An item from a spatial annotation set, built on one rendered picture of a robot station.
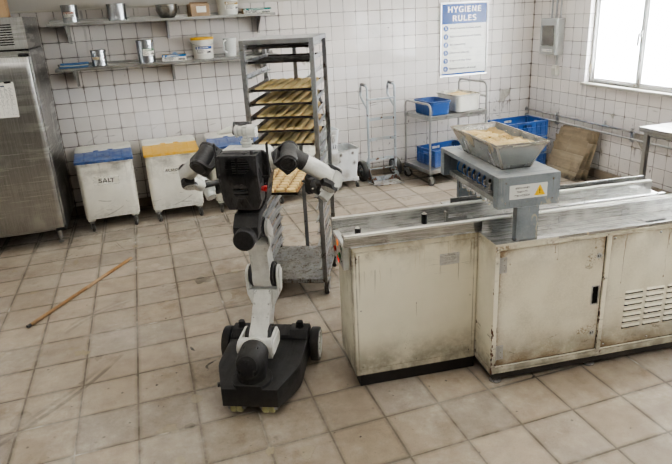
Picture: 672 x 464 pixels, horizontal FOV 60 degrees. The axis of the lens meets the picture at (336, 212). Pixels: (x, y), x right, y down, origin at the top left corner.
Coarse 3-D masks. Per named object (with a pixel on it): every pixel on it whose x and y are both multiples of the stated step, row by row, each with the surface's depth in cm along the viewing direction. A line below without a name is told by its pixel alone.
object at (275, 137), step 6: (276, 132) 428; (282, 132) 425; (288, 132) 423; (294, 132) 422; (300, 132) 424; (306, 132) 419; (264, 138) 406; (270, 138) 411; (276, 138) 404; (282, 138) 403; (288, 138) 410; (294, 138) 403; (300, 138) 400; (306, 138) 409; (312, 138) 401
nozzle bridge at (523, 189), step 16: (448, 160) 341; (464, 160) 312; (480, 160) 310; (496, 176) 280; (512, 176) 278; (528, 176) 279; (544, 176) 281; (560, 176) 283; (464, 192) 351; (480, 192) 306; (496, 192) 280; (512, 192) 280; (528, 192) 282; (544, 192) 284; (496, 208) 282; (528, 208) 285; (512, 224) 290; (528, 224) 288
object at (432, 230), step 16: (560, 208) 315; (576, 208) 315; (432, 224) 302; (448, 224) 301; (464, 224) 303; (480, 224) 305; (352, 240) 292; (368, 240) 294; (384, 240) 296; (400, 240) 298
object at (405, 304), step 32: (384, 224) 322; (416, 224) 320; (352, 256) 294; (384, 256) 298; (416, 256) 302; (448, 256) 306; (352, 288) 300; (384, 288) 303; (416, 288) 308; (448, 288) 312; (352, 320) 309; (384, 320) 309; (416, 320) 314; (448, 320) 318; (352, 352) 319; (384, 352) 316; (416, 352) 320; (448, 352) 325
